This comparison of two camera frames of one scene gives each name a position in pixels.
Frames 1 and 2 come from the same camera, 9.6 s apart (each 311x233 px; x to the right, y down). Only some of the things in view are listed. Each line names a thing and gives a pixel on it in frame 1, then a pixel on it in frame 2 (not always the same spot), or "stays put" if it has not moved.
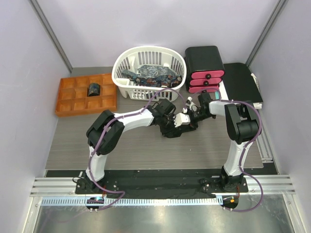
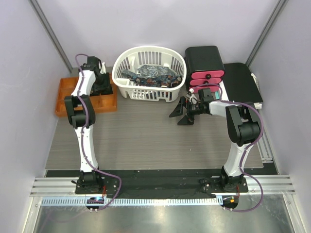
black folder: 239,83 stays put
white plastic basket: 142,72 stays put
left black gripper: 172,118 to 106,86
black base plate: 160,185 stays put
